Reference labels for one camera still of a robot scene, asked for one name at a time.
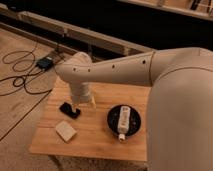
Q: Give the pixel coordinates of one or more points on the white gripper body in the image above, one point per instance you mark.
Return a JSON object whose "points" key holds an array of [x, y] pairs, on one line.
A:
{"points": [[80, 93]]}

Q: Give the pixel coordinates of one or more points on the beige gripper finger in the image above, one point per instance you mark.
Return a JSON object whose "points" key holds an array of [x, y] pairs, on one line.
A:
{"points": [[93, 103], [76, 105]]}

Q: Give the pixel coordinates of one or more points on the white plastic bottle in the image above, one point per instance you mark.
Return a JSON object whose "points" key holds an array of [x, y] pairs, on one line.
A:
{"points": [[123, 122]]}

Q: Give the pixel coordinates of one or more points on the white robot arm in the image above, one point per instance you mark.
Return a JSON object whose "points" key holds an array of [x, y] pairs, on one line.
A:
{"points": [[179, 115]]}

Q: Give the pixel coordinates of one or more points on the black smartphone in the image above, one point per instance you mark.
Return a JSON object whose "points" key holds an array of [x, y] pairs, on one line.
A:
{"points": [[66, 108]]}

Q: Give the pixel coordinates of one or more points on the beige square sponge block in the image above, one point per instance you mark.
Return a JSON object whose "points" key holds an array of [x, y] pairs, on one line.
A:
{"points": [[65, 130]]}

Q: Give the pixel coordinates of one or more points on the black round bowl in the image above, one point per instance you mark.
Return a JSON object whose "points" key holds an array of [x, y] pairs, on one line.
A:
{"points": [[134, 120]]}

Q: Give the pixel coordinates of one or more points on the wooden folding table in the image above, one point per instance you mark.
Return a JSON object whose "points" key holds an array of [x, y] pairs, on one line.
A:
{"points": [[93, 139]]}

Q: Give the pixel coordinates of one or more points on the blue power box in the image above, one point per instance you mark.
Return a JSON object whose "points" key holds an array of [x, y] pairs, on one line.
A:
{"points": [[45, 63]]}

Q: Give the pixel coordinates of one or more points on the long wooden floor beam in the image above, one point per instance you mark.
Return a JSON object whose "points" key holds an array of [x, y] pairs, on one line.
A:
{"points": [[90, 37]]}

